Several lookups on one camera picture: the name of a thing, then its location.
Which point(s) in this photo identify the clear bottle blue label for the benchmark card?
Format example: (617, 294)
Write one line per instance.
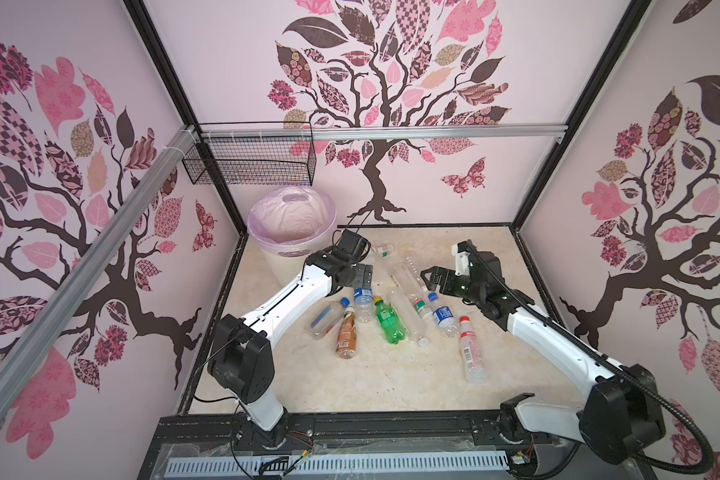
(321, 325)

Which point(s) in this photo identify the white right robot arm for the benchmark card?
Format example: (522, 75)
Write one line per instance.
(616, 420)

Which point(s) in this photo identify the small water bottle blue label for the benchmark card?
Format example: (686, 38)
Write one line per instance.
(364, 304)

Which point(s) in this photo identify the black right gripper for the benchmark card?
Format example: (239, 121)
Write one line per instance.
(447, 275)

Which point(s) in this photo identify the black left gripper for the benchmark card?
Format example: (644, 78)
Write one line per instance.
(361, 277)

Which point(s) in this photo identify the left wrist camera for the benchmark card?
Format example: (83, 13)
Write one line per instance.
(352, 247)

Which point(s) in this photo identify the red cap clear bottle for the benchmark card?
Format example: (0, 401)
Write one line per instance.
(475, 371)

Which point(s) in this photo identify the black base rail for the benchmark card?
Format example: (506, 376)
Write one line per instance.
(528, 454)

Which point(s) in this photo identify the green soda bottle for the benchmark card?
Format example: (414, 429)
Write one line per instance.
(389, 321)

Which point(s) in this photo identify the cream ribbed waste bin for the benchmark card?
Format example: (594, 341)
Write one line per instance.
(285, 261)

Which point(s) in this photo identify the aluminium rail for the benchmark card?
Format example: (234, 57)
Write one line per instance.
(393, 133)
(25, 357)

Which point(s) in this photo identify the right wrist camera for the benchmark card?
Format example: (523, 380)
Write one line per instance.
(461, 253)

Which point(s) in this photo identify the aluminium back rail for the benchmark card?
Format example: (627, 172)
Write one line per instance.
(393, 133)

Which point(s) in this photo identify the blue cap water bottle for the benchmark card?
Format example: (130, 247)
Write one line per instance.
(443, 316)

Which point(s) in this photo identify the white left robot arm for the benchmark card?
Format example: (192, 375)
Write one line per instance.
(241, 359)

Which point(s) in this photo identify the black wire mesh basket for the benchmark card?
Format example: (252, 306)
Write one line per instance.
(270, 153)

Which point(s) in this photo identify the white slotted cable duct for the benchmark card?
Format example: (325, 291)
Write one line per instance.
(334, 465)

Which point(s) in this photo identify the brown Nescafe bottle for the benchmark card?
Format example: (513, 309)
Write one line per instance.
(347, 336)

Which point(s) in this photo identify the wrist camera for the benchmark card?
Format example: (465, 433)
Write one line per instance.
(352, 247)
(461, 253)

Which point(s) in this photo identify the clear crushed bottle white cap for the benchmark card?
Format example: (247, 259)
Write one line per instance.
(414, 270)

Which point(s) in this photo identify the square clear bottle green label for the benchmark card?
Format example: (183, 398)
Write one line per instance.
(383, 250)

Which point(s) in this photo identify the clear bottle green red label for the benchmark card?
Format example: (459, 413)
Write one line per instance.
(412, 290)

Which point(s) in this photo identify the tall frosted clear bottle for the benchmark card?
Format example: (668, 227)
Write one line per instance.
(411, 320)

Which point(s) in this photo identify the pink bin liner bag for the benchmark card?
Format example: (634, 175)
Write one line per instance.
(292, 221)

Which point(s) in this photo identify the aluminium left rail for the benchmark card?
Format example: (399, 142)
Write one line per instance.
(25, 357)

